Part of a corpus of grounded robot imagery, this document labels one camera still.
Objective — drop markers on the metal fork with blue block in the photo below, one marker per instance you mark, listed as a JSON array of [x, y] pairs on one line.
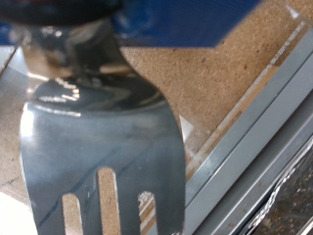
[[98, 137]]

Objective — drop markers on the white bread slice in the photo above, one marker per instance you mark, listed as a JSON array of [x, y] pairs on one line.
[[9, 215]]

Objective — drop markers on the silver toaster oven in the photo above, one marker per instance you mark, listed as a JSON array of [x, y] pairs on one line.
[[293, 196]]

